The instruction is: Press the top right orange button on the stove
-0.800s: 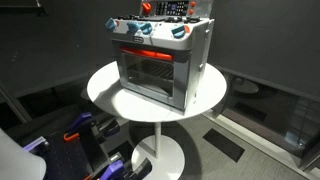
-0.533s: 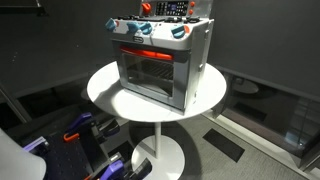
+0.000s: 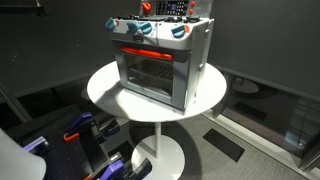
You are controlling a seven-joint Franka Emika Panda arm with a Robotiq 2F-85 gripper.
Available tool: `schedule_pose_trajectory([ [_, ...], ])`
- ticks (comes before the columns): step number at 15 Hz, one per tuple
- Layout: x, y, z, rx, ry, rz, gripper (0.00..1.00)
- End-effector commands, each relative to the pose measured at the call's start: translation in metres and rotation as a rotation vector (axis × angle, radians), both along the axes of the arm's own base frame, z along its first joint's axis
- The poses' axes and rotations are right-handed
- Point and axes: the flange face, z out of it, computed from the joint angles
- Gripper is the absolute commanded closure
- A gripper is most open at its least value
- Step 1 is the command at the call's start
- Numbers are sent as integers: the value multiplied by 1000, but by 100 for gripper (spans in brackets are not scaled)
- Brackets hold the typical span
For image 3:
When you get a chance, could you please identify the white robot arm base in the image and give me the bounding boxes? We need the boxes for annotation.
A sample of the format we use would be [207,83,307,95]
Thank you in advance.
[0,127,47,180]

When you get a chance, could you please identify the grey toy stove oven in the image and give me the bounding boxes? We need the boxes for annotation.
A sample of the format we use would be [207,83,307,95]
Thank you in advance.
[105,0,215,115]

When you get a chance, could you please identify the blue stove knob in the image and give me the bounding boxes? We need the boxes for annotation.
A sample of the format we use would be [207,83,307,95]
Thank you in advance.
[126,20,141,35]
[138,21,154,36]
[170,24,187,39]
[104,17,118,32]

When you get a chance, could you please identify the black stove keypad panel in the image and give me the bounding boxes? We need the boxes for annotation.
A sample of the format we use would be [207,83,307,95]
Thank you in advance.
[154,0,190,17]

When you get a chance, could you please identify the orange timer knob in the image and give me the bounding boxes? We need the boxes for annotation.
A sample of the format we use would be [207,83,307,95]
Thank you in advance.
[141,1,153,15]

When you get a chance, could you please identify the purple black bar clamp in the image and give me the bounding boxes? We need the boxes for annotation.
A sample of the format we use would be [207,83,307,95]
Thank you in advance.
[62,111,121,143]
[22,135,51,156]
[84,151,153,180]

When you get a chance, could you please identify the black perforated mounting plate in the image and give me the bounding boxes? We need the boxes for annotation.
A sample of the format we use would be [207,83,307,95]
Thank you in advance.
[31,128,113,180]

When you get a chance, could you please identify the orange oven door handle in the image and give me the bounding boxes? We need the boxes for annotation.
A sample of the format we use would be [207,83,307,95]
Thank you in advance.
[119,45,175,62]

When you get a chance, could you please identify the white round pedestal table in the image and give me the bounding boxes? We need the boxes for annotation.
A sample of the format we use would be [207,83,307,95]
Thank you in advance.
[86,60,228,180]

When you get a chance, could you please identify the dark overhead mount bar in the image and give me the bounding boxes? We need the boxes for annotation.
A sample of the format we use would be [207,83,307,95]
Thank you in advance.
[0,0,48,17]

